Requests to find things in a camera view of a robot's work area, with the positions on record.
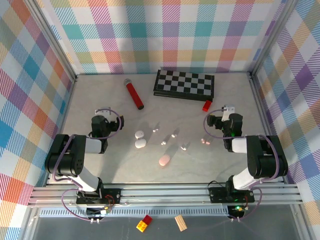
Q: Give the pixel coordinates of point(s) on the white earbud charging case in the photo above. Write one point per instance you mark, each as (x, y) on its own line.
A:
(139, 134)
(140, 144)

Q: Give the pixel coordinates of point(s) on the pink earbud charging case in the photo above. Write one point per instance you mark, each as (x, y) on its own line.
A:
(165, 160)

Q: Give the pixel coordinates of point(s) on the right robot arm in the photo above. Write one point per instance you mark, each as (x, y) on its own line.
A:
(265, 157)

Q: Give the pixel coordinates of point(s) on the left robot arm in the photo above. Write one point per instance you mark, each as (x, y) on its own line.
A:
(65, 160)

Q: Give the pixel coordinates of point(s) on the red block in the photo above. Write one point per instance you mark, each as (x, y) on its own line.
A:
(207, 105)

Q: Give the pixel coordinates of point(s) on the red microphone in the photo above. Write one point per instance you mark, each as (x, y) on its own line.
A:
(133, 95)

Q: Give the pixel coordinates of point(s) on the black folding chessboard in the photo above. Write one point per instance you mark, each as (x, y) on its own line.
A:
(183, 83)

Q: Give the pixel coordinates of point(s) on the red toy brick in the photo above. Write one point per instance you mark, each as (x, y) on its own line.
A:
(148, 218)

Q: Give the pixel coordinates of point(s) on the slotted metal strip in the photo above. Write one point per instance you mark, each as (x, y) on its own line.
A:
(162, 212)

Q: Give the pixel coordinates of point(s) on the yellow toy brick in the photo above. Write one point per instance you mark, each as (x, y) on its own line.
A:
(141, 226)

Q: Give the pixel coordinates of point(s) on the wooden block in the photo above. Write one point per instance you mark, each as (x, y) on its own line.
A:
(181, 223)

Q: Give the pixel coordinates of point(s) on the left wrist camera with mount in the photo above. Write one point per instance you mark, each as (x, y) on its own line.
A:
(106, 111)

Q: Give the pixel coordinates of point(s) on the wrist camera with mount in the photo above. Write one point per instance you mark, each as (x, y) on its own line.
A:
(106, 111)
(228, 110)

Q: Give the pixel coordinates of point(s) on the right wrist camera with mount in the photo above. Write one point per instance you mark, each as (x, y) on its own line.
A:
(228, 110)

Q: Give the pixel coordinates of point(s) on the aluminium table side rail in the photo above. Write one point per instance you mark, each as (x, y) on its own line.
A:
(265, 112)
(61, 125)

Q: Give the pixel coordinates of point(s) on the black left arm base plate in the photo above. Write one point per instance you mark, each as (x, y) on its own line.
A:
(117, 193)

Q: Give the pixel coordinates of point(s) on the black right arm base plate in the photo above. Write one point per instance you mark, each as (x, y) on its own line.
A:
(217, 196)

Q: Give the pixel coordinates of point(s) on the wide aluminium mounting rail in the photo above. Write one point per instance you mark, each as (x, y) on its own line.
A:
(162, 195)

